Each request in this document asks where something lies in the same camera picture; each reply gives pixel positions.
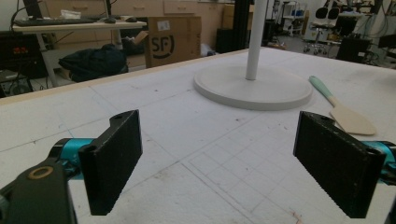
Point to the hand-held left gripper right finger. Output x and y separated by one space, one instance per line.
337 163

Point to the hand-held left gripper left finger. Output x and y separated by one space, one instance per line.
109 161

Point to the dark bag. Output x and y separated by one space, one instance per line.
93 62

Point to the white round stand with pole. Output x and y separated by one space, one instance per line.
252 84

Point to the black cabinet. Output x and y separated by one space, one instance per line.
353 48

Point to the white desk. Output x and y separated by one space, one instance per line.
71 31

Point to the brown cardboard box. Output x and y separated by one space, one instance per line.
172 40

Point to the black electronic device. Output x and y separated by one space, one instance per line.
20 53

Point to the black computer mouse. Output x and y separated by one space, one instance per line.
109 20

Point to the black keyboard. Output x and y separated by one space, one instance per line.
53 21

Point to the black metal post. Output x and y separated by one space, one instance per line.
241 21

